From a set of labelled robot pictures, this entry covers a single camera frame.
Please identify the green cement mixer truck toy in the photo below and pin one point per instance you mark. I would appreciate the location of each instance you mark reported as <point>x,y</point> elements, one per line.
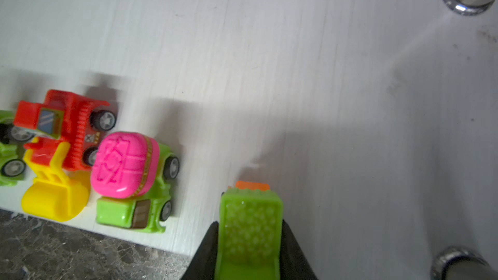
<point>12,140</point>

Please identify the orange green dump truck toy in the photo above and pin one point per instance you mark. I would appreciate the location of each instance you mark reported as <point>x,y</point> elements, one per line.
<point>250,228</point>

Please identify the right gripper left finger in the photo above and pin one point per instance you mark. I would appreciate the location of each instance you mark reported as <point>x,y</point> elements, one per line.
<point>203,264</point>

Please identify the white two-tier shelf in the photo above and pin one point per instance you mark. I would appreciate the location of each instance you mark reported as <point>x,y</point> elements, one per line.
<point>374,120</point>

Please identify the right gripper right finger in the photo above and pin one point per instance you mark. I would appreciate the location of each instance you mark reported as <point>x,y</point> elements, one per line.
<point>293,263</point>

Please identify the red toy car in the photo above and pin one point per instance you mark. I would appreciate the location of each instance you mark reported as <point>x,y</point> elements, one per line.
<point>68,129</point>

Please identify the green pink toy car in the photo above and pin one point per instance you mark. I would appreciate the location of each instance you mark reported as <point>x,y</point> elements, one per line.
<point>133,175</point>

